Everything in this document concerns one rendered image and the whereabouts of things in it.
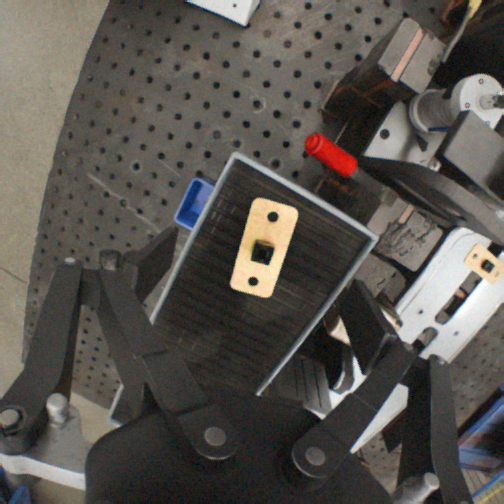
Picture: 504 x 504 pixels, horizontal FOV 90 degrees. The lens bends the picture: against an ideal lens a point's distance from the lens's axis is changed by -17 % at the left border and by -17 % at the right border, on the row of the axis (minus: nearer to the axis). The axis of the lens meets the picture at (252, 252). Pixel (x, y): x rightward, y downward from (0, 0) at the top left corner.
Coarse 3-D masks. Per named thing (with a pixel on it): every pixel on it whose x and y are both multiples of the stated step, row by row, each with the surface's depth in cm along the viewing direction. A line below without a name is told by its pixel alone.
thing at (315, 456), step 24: (384, 360) 13; (408, 360) 13; (360, 384) 11; (384, 384) 11; (336, 408) 9; (360, 408) 9; (312, 432) 7; (336, 432) 8; (360, 432) 8; (288, 456) 7; (312, 456) 7; (336, 456) 7; (288, 480) 6; (312, 480) 6
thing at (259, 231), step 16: (256, 208) 24; (272, 208) 24; (288, 208) 24; (256, 224) 25; (272, 224) 25; (288, 224) 25; (256, 240) 25; (272, 240) 25; (288, 240) 25; (240, 256) 26; (256, 256) 25; (272, 256) 25; (240, 272) 26; (256, 272) 26; (272, 272) 26; (240, 288) 27; (256, 288) 27; (272, 288) 27
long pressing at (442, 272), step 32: (448, 256) 41; (416, 288) 43; (448, 288) 43; (480, 288) 43; (416, 320) 45; (448, 320) 45; (480, 320) 45; (448, 352) 47; (384, 416) 53; (352, 448) 57
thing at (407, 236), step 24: (312, 192) 69; (336, 192) 54; (360, 192) 40; (360, 216) 36; (384, 216) 33; (408, 216) 32; (384, 240) 33; (408, 240) 33; (432, 240) 33; (408, 264) 34
